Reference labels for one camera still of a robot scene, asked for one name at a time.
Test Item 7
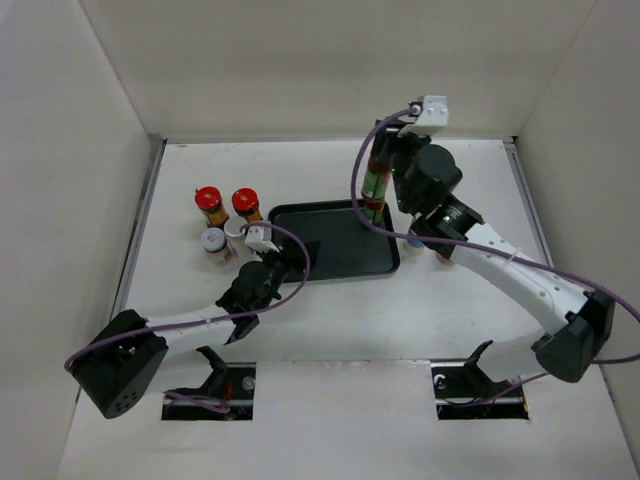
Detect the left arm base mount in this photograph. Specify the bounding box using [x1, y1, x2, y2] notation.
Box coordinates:
[161, 346, 257, 422]

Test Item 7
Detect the black plastic tray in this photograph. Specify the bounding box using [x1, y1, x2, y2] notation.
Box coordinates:
[268, 200, 400, 281]

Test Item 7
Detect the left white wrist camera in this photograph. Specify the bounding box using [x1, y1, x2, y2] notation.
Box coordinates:
[244, 226, 280, 253]

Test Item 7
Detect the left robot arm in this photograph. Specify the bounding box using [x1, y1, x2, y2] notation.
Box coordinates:
[65, 242, 318, 419]

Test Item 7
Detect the right white jar red label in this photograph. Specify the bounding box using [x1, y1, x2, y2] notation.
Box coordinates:
[403, 238, 426, 258]

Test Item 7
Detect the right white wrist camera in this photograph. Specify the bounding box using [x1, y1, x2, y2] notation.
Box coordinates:
[399, 95, 449, 138]

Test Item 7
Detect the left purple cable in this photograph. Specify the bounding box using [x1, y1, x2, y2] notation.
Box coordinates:
[63, 223, 312, 414]

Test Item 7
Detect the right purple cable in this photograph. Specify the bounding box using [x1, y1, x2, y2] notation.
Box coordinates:
[349, 107, 640, 364]

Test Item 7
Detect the silver lid white jar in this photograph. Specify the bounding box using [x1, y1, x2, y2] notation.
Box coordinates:
[224, 217, 252, 262]

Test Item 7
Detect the red lid jar far left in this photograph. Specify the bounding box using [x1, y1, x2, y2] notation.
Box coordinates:
[194, 186, 229, 228]

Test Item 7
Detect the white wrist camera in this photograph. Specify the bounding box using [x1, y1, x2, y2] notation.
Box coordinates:
[244, 226, 280, 253]
[399, 95, 449, 138]

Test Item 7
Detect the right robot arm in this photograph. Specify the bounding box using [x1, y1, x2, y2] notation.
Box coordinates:
[372, 120, 615, 396]

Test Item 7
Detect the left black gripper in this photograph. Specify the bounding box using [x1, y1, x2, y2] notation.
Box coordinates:
[255, 237, 319, 313]

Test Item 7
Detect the yellow cap sauce bottle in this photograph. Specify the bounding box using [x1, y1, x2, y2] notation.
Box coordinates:
[361, 132, 392, 225]

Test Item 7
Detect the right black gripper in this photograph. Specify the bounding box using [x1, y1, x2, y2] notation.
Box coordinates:
[371, 117, 433, 214]

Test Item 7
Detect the white jar red label lid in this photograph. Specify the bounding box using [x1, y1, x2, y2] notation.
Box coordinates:
[200, 227, 232, 265]

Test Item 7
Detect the purple cable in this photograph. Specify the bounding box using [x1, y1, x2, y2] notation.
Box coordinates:
[349, 107, 640, 364]
[63, 223, 312, 414]

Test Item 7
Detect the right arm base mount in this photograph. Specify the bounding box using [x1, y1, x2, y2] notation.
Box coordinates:
[431, 341, 529, 421]

